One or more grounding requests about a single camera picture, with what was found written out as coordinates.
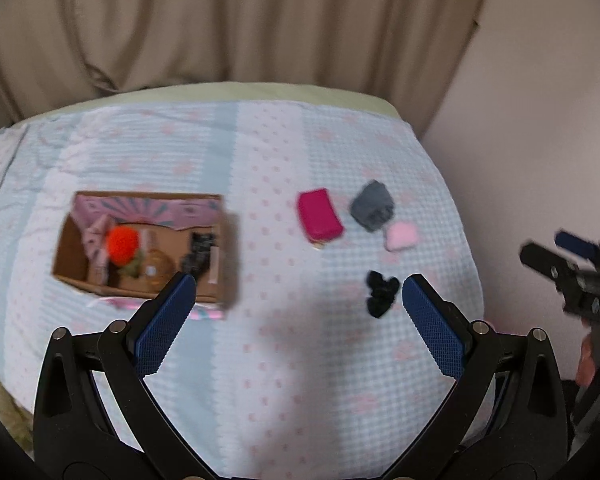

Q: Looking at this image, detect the light pink cloth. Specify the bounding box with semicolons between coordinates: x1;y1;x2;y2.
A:
385;221;419;252

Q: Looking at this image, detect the grey fleece cloth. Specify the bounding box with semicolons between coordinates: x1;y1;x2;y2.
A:
350;180;396;232

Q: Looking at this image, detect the orange pompom toy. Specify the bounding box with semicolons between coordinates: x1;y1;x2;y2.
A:
106;226;140;266

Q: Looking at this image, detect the black patterned sock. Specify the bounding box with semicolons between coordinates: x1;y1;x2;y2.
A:
180;232;215;280

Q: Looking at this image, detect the person's right hand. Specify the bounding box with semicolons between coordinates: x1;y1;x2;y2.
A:
574;328;600;388

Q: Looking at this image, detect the cardboard box with pink lining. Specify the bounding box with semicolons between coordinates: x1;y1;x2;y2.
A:
52;191;230;320

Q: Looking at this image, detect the blue pink patterned bedspread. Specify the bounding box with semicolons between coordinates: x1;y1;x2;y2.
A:
0;101;483;479

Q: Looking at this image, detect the green mattress sheet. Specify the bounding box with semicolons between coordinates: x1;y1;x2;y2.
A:
26;81;401;122

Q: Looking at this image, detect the beige curtain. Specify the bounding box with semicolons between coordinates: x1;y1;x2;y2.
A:
0;0;483;132

